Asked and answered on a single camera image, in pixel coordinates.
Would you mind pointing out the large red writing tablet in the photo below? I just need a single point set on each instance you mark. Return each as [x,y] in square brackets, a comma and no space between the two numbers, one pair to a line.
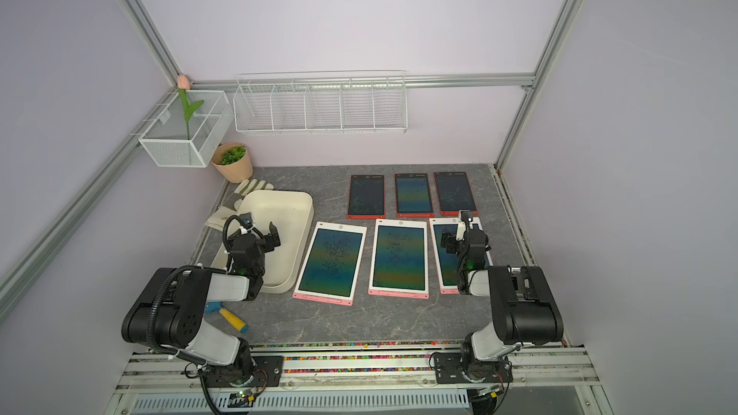
[413,195]

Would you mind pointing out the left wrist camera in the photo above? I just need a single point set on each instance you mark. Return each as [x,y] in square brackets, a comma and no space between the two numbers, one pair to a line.
[246,221]

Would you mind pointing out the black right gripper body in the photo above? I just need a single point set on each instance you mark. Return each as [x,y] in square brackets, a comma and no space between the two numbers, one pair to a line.
[453,246]

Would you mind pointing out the pink writing tablet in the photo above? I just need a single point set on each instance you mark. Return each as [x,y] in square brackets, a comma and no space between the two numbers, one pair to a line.
[400,263]
[330,268]

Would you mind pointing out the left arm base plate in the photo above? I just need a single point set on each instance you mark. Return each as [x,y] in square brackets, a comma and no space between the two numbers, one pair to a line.
[257,371]

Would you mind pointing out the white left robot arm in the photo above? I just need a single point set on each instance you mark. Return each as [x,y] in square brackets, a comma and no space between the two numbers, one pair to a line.
[168,316]

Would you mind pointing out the potted green plant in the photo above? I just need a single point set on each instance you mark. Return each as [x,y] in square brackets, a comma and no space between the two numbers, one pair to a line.
[232,160]

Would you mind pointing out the white mesh wall box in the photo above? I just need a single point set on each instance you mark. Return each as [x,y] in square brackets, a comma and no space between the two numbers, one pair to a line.
[165,141]

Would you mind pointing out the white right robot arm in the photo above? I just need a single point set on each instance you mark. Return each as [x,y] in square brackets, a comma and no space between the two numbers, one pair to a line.
[523,308]

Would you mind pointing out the yellow blue handled tool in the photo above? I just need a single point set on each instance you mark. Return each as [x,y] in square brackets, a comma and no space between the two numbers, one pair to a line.
[230,317]

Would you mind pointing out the white writing tablet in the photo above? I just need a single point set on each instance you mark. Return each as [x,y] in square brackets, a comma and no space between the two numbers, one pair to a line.
[447,265]

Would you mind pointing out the small red writing tablet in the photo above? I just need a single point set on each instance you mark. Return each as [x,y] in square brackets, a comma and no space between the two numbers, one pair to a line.
[454,193]

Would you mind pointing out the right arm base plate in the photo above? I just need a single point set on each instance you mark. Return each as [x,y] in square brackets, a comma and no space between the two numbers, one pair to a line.
[455,368]

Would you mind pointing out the black frame writing tablet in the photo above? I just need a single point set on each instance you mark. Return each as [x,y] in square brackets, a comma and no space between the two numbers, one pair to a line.
[367,197]

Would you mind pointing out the white wire wall shelf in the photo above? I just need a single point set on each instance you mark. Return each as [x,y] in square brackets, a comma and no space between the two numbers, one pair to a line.
[321,102]

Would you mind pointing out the beige work glove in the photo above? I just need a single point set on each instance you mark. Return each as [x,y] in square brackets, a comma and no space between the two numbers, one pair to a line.
[218,219]

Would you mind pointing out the artificial pink tulip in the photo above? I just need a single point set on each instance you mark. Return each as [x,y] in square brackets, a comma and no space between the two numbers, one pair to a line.
[189,108]

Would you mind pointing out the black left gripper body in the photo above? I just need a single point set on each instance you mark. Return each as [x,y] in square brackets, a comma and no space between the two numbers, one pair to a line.
[265,246]

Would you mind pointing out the cream plastic storage tray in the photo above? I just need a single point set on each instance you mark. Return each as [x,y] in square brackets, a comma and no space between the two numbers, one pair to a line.
[291,214]

